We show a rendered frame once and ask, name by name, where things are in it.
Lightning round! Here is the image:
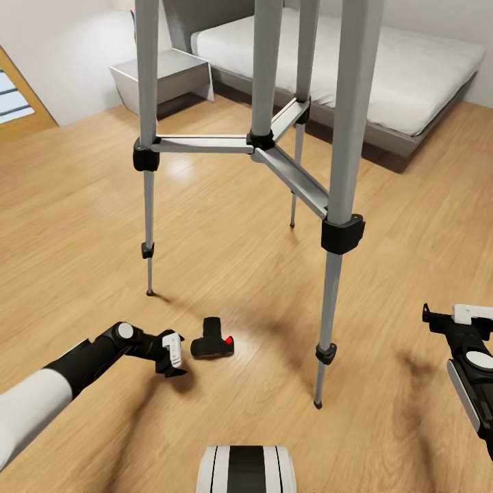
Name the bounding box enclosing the robot trunk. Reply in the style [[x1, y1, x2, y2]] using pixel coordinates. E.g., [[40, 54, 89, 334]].
[[196, 445, 297, 493]]

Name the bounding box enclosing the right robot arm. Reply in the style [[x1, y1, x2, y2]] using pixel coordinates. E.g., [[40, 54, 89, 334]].
[[422, 303, 493, 461]]

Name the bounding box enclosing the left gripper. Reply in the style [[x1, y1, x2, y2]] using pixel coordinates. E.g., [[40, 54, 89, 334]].
[[142, 329, 187, 377]]

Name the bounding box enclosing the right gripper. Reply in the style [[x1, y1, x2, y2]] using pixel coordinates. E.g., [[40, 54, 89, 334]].
[[422, 303, 493, 345]]

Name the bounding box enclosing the camera tripod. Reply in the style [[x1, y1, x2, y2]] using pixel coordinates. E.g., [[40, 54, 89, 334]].
[[133, 0, 385, 409]]

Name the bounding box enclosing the digital camera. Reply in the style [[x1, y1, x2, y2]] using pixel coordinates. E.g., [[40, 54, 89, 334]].
[[190, 317, 234, 357]]

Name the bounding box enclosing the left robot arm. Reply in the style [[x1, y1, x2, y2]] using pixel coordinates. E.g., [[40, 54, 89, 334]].
[[0, 322, 187, 472]]

